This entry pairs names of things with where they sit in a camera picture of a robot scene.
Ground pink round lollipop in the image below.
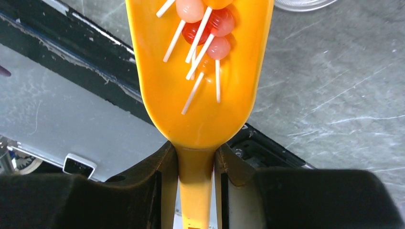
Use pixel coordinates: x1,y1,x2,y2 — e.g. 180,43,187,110
186,35,231,80

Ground pale pink lollipop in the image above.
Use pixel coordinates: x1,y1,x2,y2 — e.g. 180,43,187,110
163,0,204,62

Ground red translucent lollipop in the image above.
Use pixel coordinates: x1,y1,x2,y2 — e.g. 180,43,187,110
185,7,236,64

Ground orange lollipop in scoop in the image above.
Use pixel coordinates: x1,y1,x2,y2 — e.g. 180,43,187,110
181,55,221,115

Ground black base frame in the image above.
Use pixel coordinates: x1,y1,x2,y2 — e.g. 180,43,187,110
0,0,306,170

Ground orange plastic scoop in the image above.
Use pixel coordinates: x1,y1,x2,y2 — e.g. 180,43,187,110
126,0,274,229

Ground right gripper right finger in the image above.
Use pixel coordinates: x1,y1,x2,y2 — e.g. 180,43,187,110
215,145,405,229

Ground dark red lollipop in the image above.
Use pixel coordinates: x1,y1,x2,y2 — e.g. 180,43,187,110
181,21,210,46

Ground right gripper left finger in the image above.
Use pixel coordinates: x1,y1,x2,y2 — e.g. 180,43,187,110
0,142,178,229

